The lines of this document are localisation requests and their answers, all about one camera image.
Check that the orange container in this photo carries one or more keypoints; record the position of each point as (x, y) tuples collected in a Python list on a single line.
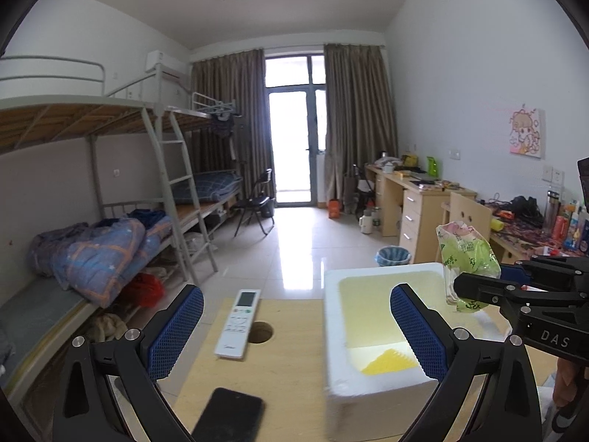
[(334, 208)]

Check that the white foam box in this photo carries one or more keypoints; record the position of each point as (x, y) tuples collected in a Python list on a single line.
[(336, 331)]

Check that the black smartphone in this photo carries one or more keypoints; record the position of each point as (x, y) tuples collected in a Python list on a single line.
[(228, 416)]

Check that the blue checked bedding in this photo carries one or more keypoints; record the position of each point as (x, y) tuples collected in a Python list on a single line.
[(207, 186)]

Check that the green snack bag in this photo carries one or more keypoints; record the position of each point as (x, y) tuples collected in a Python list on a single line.
[(432, 165)]

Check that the white kettle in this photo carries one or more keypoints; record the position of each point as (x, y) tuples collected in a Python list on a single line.
[(366, 223)]

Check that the blue carton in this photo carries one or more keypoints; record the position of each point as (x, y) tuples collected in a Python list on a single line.
[(583, 230)]

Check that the white remote control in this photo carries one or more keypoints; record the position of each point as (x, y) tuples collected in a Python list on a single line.
[(239, 322)]

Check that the steel drinking bottle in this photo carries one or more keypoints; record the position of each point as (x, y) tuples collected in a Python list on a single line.
[(552, 212)]

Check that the red bag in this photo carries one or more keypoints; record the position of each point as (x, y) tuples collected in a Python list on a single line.
[(145, 287)]

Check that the yellow sponge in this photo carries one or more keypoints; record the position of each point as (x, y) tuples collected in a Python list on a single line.
[(386, 363)]

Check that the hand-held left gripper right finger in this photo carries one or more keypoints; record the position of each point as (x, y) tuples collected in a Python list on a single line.
[(416, 331)]

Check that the white wall switch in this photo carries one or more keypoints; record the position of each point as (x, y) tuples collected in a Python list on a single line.
[(552, 175)]

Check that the trash bin with blue bag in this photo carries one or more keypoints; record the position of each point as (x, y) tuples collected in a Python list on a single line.
[(393, 255)]

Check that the person's right hand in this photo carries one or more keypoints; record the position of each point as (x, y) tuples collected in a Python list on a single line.
[(566, 382)]

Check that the grey metal bunk ladder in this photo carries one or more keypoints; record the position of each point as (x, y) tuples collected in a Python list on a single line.
[(184, 179)]

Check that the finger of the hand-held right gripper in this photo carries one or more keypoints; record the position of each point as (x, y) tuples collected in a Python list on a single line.
[(483, 287), (552, 271)]

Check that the black folding chair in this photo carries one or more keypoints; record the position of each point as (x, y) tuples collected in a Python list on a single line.
[(257, 205)]

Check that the green plastic bag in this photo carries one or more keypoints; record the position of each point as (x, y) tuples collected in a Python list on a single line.
[(464, 253)]

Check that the pink cartoon wall poster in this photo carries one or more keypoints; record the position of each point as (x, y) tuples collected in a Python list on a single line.
[(527, 132)]

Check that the grey metal bunk bed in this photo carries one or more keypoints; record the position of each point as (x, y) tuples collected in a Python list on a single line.
[(69, 110), (202, 101)]

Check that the blue plaid quilt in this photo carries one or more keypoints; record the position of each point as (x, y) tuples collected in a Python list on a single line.
[(101, 253)]

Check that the glass balcony door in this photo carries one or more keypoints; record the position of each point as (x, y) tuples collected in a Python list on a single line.
[(294, 138)]

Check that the wooden chair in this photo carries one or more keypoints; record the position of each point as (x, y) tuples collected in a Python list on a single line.
[(469, 214)]

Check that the red can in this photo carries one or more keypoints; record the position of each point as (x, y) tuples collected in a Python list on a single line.
[(561, 230)]

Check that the black headphones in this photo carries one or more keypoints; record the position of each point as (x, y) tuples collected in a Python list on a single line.
[(527, 209)]

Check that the brown curtain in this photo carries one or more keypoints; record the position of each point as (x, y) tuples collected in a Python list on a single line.
[(230, 101), (359, 115)]

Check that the white wall socket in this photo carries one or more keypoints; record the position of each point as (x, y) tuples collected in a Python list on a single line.
[(455, 154)]

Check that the yellow box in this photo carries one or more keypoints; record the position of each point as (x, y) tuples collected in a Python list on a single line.
[(409, 160)]

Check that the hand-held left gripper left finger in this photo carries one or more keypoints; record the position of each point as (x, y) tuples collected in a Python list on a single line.
[(177, 327)]

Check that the white air conditioner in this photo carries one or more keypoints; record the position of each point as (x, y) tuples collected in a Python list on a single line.
[(163, 62)]

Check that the hanging dark clothes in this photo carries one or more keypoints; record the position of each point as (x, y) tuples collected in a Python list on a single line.
[(223, 126)]

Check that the wooden desk with drawers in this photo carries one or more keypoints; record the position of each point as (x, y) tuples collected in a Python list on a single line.
[(414, 216)]

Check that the desk with patterned cloth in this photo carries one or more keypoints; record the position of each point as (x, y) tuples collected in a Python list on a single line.
[(529, 237)]

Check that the yellow sponge block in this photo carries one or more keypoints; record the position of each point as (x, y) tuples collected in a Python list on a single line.
[(498, 224)]

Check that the beige cloth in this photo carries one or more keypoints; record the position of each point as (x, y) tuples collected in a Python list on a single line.
[(106, 327)]

